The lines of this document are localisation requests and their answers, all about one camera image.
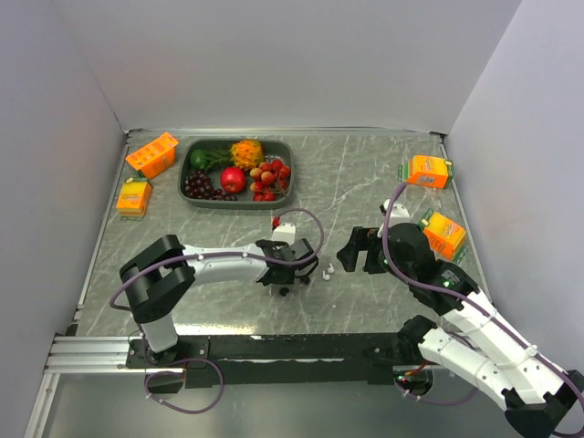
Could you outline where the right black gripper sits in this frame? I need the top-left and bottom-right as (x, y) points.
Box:
(336, 225), (414, 285)

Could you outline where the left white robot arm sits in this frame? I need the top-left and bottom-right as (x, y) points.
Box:
(119, 235), (318, 367)

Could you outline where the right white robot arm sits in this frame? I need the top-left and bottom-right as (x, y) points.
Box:
(337, 223), (583, 437)

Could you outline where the orange box front right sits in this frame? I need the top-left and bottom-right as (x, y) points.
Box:
(418, 209), (467, 264)

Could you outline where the orange box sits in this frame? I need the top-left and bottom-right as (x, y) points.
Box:
(398, 155), (454, 189)
(418, 209), (467, 264)

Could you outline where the red lychee cluster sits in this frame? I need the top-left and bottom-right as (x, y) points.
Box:
(249, 159), (292, 202)

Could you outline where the orange box back right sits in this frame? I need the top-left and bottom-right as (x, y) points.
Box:
(398, 155), (454, 189)

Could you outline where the red apple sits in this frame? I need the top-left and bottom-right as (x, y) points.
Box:
(220, 167), (246, 194)

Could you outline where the dark grey fruit tray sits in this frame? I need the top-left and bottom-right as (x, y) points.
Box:
(178, 138), (295, 210)

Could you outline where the orange spiky fruit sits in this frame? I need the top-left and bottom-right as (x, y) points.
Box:
(230, 139), (265, 171)

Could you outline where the dark purple grape bunch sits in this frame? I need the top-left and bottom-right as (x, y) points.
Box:
(182, 170), (237, 202)

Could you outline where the green lime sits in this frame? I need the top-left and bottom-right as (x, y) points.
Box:
(189, 149), (210, 170)

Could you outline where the orange sponge pack left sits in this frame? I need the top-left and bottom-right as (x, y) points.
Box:
(116, 177), (152, 220)

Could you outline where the orange carton back left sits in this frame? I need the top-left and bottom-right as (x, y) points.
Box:
(126, 132), (179, 179)

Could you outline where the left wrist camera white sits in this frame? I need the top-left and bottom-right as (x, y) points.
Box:
(270, 216), (297, 247)

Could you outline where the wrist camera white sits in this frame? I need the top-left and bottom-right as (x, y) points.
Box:
(270, 216), (297, 247)
(380, 199), (411, 226)

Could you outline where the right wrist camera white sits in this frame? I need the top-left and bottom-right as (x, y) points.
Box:
(380, 199), (411, 226)

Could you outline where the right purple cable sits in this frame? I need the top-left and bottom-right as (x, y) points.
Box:
(381, 181), (584, 437)

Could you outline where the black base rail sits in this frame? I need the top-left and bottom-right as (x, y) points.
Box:
(126, 332), (423, 389)

